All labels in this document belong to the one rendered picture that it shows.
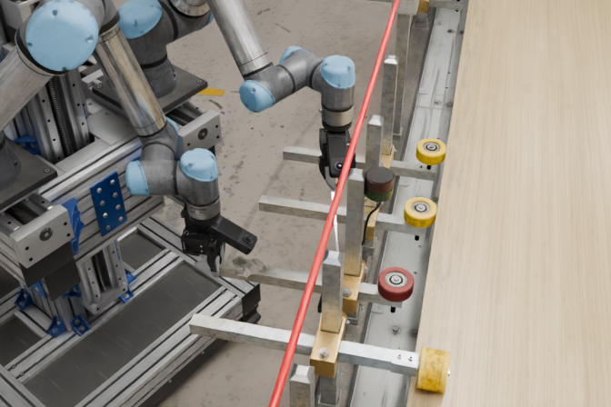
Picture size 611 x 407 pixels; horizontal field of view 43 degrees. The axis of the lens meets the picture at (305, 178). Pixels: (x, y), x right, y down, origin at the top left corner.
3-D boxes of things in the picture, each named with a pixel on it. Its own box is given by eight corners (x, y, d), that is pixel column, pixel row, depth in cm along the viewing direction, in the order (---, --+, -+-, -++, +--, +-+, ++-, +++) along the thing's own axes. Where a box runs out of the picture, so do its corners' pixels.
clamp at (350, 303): (334, 311, 177) (334, 296, 174) (345, 268, 187) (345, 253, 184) (357, 315, 176) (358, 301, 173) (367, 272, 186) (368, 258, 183)
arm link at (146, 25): (112, 53, 203) (103, 6, 194) (153, 34, 211) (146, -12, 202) (139, 70, 197) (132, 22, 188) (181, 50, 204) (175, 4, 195)
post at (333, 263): (320, 409, 172) (322, 260, 141) (323, 396, 174) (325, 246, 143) (335, 412, 171) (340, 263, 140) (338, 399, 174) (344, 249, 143)
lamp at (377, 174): (359, 254, 172) (363, 181, 158) (363, 237, 176) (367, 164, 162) (385, 259, 171) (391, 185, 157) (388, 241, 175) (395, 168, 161)
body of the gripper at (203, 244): (194, 233, 184) (188, 195, 177) (228, 239, 183) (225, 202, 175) (183, 256, 179) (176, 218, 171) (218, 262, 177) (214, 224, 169)
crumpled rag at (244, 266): (225, 274, 180) (225, 268, 179) (234, 254, 185) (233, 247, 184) (262, 281, 178) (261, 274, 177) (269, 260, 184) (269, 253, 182)
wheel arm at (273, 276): (219, 279, 184) (217, 266, 182) (224, 269, 187) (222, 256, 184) (400, 311, 177) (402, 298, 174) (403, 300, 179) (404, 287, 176)
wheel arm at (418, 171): (283, 162, 223) (282, 150, 220) (285, 154, 225) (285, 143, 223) (434, 183, 215) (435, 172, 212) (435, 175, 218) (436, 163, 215)
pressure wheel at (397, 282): (373, 321, 178) (375, 287, 170) (378, 295, 183) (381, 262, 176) (407, 327, 176) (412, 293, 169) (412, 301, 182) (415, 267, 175)
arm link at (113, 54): (45, -39, 153) (146, 146, 184) (32, -14, 145) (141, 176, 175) (98, -56, 151) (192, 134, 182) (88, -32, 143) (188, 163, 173)
